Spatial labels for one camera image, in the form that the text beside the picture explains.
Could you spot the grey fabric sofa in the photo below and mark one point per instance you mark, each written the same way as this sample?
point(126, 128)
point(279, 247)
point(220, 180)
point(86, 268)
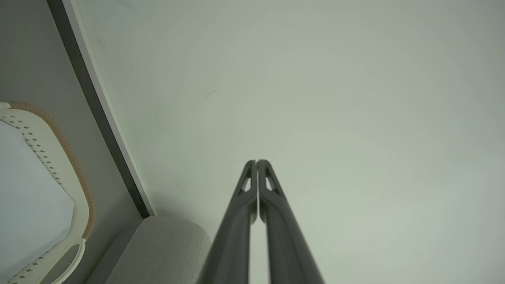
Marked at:
point(158, 252)

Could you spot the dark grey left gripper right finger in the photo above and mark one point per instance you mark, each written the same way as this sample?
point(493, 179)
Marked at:
point(288, 248)

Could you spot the white black baseboard strip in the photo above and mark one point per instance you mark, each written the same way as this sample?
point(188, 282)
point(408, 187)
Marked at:
point(100, 114)

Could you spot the white laundry basket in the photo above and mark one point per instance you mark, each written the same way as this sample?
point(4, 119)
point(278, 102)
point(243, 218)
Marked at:
point(81, 205)

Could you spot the white cloth basket lining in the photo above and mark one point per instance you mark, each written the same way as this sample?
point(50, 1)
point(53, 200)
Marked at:
point(27, 197)

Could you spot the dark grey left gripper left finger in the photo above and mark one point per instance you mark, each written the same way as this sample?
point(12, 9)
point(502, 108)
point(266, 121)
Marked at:
point(232, 244)

